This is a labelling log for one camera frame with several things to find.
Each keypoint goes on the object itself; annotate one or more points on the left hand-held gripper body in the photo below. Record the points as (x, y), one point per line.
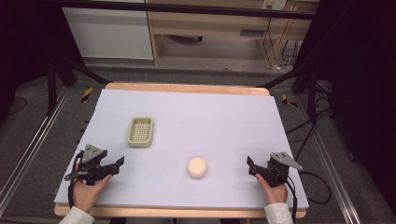
(92, 155)

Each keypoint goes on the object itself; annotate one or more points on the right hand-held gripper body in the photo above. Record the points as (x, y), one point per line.
(279, 166)

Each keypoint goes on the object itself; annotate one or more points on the person's right hand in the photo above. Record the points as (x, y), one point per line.
(274, 192)

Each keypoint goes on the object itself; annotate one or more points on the person's left hand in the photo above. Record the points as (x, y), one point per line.
(85, 194)

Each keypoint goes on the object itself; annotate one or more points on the green slotted soap dish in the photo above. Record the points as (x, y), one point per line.
(140, 132)

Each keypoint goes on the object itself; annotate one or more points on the round cream soap bar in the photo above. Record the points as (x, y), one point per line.
(197, 167)

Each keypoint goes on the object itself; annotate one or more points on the yellow black floor tape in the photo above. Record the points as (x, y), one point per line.
(87, 94)
(288, 101)

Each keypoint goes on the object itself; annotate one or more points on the white foam mat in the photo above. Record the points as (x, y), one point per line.
(199, 124)

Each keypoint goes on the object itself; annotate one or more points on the black stand legs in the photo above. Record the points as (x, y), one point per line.
(303, 77)
(59, 74)

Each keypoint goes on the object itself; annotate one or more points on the wooden table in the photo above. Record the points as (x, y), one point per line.
(186, 87)

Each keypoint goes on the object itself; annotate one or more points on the white cabinet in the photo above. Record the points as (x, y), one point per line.
(109, 31)

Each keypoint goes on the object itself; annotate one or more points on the wooden desk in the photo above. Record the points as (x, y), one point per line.
(214, 23)

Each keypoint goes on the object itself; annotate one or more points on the metal floor rail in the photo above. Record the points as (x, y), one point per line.
(330, 161)
(31, 146)

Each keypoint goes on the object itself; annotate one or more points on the black horizontal frame bar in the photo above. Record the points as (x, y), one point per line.
(186, 8)

